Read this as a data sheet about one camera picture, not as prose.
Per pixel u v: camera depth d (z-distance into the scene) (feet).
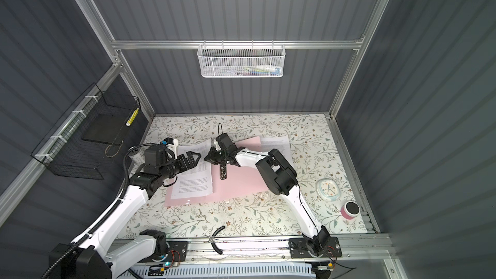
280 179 2.02
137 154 2.83
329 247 2.35
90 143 2.42
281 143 3.47
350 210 2.57
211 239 2.52
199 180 3.04
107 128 2.53
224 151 2.67
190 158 2.38
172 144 2.45
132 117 2.67
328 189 2.84
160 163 2.10
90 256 1.28
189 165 2.37
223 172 3.11
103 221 1.46
